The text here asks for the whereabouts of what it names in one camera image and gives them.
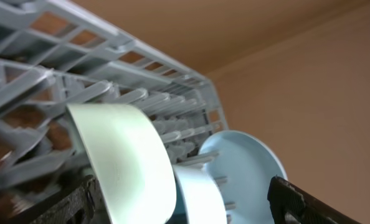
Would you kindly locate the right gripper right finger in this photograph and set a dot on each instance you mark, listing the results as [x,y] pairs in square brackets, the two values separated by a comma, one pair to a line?
[290,204]

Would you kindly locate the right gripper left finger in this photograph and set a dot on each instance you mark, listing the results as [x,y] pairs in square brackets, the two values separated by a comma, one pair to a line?
[77,203]

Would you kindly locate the light blue plate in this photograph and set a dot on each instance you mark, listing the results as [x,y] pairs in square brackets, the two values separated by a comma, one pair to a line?
[244,166]

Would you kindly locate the green bowl with rice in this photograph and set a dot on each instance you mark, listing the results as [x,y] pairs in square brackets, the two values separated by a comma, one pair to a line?
[128,158]

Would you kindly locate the light blue small bowl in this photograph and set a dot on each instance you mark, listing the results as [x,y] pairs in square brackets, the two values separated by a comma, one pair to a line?
[199,200]

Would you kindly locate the grey dishwasher rack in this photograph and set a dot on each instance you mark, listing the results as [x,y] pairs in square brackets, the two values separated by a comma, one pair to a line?
[55,53]

